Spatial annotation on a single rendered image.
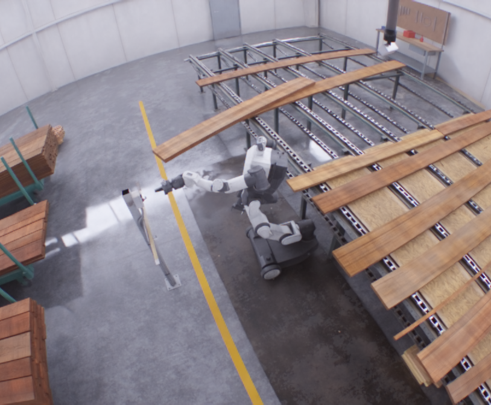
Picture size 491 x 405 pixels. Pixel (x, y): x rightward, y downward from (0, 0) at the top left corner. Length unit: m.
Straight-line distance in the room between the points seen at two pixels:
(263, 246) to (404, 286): 1.46
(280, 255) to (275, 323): 0.66
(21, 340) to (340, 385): 2.70
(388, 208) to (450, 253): 0.65
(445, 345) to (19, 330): 3.22
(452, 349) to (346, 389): 1.01
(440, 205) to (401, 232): 0.55
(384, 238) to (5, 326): 3.29
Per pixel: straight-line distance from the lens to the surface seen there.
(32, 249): 3.58
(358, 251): 2.15
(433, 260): 2.34
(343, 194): 2.49
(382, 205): 2.57
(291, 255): 2.89
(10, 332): 2.95
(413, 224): 2.47
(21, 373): 2.73
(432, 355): 2.01
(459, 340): 2.15
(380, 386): 2.77
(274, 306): 2.81
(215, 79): 4.62
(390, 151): 3.14
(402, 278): 2.14
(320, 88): 4.22
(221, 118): 3.40
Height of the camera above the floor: 2.59
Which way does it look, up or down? 46 degrees down
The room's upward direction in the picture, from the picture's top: 6 degrees counter-clockwise
